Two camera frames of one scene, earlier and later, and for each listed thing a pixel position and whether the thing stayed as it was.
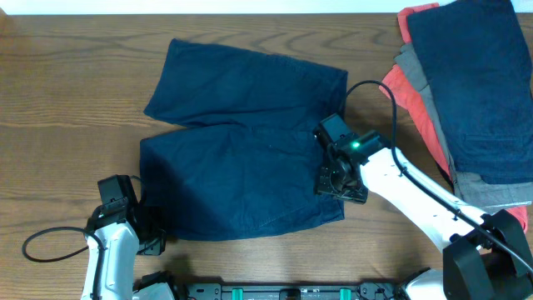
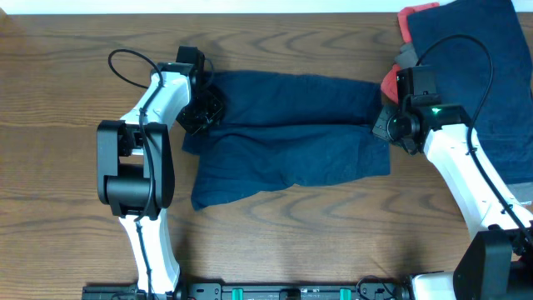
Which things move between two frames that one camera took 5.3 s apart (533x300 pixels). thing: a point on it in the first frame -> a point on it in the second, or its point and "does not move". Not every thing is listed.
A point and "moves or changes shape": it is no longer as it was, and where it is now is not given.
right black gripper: [322, 184] -> [381, 127]
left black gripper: [157, 241] -> [218, 109]
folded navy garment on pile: [474, 58] does not move
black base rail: [373, 290] does not move
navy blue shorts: [246, 159] moves or changes shape
